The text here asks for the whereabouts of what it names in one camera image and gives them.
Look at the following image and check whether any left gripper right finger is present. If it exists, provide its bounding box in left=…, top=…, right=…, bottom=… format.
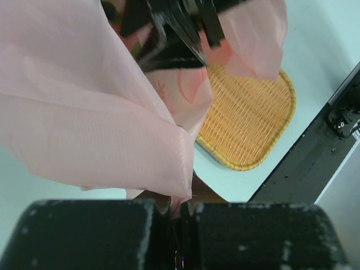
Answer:
left=181, top=203, right=350, bottom=269

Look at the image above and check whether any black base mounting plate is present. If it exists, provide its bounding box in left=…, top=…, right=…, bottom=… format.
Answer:
left=249, top=65, right=359, bottom=203

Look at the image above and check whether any woven bamboo tray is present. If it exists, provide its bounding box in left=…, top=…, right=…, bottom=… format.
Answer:
left=197, top=64, right=296, bottom=171

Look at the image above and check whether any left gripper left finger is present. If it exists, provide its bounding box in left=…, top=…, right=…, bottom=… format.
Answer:
left=1, top=200, right=172, bottom=269

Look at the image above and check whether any pink plastic bag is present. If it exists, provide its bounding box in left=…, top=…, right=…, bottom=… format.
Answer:
left=1, top=1, right=288, bottom=202

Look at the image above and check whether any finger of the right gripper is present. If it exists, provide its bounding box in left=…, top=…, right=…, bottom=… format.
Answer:
left=146, top=1, right=206, bottom=66
left=196, top=0, right=225, bottom=49

